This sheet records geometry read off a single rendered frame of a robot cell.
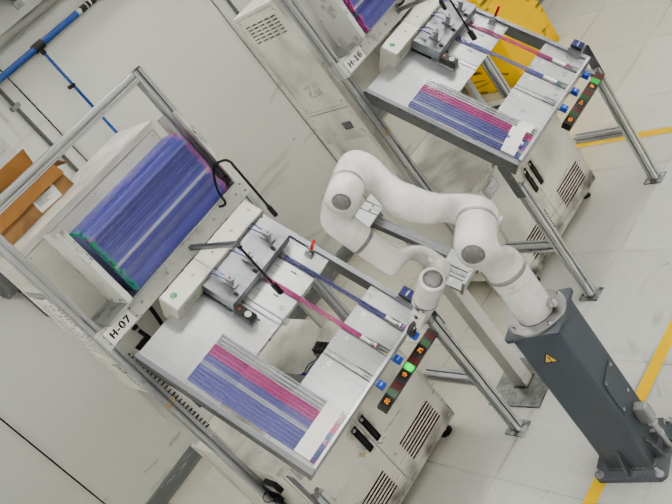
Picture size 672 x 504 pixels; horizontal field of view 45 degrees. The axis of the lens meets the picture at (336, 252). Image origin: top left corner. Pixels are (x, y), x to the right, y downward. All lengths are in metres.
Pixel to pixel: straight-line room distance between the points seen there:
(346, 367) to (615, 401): 0.86
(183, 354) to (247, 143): 2.22
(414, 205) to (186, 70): 2.62
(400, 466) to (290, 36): 1.80
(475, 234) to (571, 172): 1.86
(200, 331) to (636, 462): 1.51
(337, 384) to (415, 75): 1.43
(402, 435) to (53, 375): 1.85
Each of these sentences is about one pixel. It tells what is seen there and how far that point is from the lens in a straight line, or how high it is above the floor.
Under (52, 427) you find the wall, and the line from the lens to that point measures 4.32.
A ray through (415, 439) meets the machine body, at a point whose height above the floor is 0.17.
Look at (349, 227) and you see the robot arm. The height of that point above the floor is 1.26.
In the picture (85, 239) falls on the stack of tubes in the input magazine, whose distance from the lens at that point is 2.73.
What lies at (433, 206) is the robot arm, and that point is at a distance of 2.29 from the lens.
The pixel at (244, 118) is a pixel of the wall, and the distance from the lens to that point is 4.81.
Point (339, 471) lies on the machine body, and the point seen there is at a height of 0.40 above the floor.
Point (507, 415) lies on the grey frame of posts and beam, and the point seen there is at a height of 0.10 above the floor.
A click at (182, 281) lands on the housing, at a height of 1.30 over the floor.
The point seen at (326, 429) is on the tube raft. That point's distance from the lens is 2.67.
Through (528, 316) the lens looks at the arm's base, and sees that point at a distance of 2.48.
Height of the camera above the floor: 2.21
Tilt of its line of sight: 24 degrees down
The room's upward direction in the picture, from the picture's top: 40 degrees counter-clockwise
